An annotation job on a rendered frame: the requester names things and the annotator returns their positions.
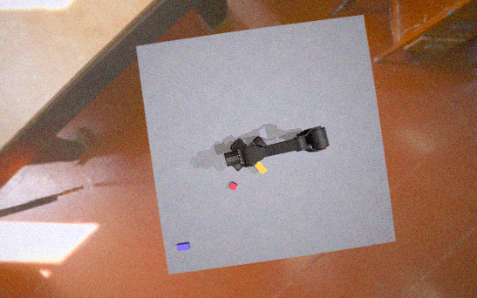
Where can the small purple block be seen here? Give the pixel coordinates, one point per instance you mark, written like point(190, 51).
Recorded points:
point(183, 246)

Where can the yellow bar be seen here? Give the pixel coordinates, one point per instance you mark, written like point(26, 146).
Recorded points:
point(260, 167)

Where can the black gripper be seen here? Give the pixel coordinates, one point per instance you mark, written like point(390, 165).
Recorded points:
point(257, 141)

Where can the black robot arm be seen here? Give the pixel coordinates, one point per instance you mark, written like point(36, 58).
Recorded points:
point(249, 155)

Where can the small red cube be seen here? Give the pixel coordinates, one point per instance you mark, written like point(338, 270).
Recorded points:
point(233, 185)

